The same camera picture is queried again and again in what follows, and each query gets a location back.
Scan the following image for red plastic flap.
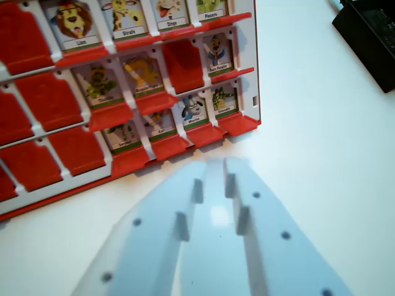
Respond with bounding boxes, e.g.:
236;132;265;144
162;39;205;95

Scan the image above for red and white game board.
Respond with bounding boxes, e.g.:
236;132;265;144
0;0;263;223

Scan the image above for black box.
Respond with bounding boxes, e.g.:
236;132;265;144
331;0;395;94

